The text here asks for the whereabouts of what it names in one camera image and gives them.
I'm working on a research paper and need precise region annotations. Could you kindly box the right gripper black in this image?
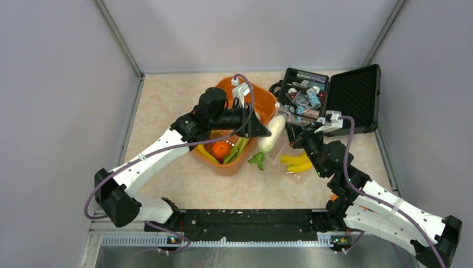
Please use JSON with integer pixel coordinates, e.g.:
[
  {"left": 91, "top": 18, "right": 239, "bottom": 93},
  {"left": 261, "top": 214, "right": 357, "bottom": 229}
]
[{"left": 284, "top": 121, "right": 327, "bottom": 178}]

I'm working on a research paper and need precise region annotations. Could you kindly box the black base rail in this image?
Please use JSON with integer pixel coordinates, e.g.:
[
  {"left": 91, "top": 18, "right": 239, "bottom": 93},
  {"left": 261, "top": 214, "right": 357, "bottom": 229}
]
[{"left": 144, "top": 209, "right": 334, "bottom": 242}]

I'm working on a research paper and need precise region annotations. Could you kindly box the white radish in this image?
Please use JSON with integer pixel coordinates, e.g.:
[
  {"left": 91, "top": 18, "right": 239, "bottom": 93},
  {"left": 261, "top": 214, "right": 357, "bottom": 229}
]
[{"left": 247, "top": 115, "right": 286, "bottom": 171}]

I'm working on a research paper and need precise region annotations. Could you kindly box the orange fruit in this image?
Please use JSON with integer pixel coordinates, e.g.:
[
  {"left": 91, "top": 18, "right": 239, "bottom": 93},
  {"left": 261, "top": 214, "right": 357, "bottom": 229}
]
[{"left": 211, "top": 141, "right": 231, "bottom": 161}]

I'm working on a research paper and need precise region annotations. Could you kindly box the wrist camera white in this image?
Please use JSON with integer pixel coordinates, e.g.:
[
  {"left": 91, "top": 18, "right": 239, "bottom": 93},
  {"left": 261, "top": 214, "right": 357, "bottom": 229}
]
[
  {"left": 231, "top": 77, "right": 250, "bottom": 108},
  {"left": 314, "top": 110, "right": 343, "bottom": 133}
]

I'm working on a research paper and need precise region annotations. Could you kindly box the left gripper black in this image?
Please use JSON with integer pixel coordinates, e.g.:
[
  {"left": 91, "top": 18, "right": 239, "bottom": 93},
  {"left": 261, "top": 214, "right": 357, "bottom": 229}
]
[{"left": 210, "top": 103, "right": 270, "bottom": 138}]

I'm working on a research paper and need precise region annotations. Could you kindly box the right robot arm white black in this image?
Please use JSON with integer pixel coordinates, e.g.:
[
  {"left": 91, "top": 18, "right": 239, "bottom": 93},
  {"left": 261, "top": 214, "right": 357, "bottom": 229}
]
[{"left": 286, "top": 126, "right": 462, "bottom": 267}]

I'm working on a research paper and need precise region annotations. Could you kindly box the clear zip top bag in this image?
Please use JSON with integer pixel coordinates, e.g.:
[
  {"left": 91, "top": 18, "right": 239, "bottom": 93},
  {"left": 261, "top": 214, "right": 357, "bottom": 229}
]
[{"left": 265, "top": 124, "right": 313, "bottom": 184}]

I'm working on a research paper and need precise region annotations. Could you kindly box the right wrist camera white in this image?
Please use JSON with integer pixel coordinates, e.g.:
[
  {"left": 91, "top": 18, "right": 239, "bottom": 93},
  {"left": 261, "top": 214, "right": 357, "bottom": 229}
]
[{"left": 314, "top": 110, "right": 343, "bottom": 133}]

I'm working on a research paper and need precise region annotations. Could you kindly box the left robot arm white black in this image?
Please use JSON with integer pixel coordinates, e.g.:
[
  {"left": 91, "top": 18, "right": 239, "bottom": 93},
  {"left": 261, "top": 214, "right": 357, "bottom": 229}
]
[{"left": 94, "top": 87, "right": 271, "bottom": 231}]

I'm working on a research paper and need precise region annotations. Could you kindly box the green leafy vegetable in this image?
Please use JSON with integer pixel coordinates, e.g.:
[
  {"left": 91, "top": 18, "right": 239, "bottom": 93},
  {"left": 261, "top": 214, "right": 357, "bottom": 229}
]
[{"left": 223, "top": 137, "right": 250, "bottom": 164}]

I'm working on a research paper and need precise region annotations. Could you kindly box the yellow banana bunch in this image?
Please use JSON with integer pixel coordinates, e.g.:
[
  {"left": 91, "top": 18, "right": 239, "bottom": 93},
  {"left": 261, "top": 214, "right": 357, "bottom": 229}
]
[
  {"left": 195, "top": 144, "right": 220, "bottom": 165},
  {"left": 279, "top": 152, "right": 313, "bottom": 173}
]

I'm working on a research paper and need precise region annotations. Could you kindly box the black poker chip case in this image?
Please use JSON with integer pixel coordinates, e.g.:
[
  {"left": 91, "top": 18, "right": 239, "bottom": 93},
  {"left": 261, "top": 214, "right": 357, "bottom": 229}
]
[{"left": 269, "top": 64, "right": 382, "bottom": 134}]

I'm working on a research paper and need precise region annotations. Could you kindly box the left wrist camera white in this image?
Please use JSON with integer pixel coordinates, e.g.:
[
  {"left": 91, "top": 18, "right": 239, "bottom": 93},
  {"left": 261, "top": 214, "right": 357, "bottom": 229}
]
[{"left": 231, "top": 77, "right": 250, "bottom": 108}]

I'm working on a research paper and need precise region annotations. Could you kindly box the orange plastic basket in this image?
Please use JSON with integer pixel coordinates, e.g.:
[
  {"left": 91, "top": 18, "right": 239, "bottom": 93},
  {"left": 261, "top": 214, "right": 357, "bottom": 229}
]
[{"left": 191, "top": 83, "right": 276, "bottom": 176}]

